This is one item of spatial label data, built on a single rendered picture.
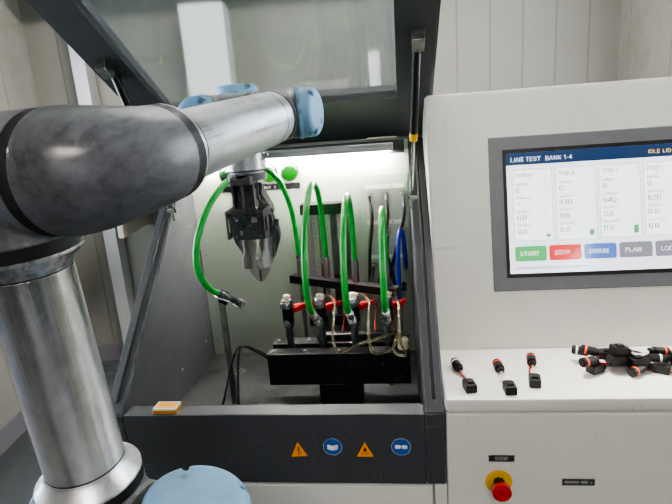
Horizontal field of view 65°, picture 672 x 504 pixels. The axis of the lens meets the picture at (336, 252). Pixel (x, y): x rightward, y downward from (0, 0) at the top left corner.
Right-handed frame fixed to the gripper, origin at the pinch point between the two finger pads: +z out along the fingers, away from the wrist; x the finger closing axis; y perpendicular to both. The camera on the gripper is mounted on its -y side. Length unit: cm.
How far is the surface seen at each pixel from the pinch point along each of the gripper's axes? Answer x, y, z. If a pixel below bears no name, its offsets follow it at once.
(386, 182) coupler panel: 24, -49, -10
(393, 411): 24.4, 4.2, 28.1
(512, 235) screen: 52, -23, 0
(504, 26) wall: 95, -252, -73
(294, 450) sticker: 4.0, 5.2, 36.2
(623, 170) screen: 77, -26, -12
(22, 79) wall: -189, -206, -64
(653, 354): 77, -6, 22
